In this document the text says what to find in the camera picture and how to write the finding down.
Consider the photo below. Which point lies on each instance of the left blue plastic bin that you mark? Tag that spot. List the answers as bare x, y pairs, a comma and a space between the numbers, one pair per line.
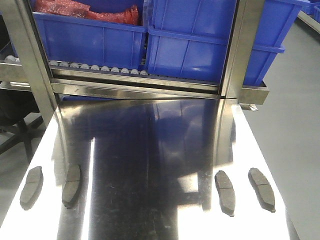
94, 42

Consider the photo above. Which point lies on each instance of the blue plastic bin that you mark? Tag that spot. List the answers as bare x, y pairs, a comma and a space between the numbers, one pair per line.
94, 42
188, 39

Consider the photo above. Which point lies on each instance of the brake pad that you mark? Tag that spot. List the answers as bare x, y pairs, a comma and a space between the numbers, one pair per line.
263, 189
32, 188
72, 186
226, 193

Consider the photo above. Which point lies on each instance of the red plastic bag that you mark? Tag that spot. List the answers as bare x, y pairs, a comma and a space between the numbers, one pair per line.
76, 9

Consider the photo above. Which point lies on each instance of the right blue plastic bin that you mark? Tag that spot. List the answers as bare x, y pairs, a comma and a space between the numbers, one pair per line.
188, 39

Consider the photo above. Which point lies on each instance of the steel roller rack frame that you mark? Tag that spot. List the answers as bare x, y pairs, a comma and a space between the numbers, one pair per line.
48, 83

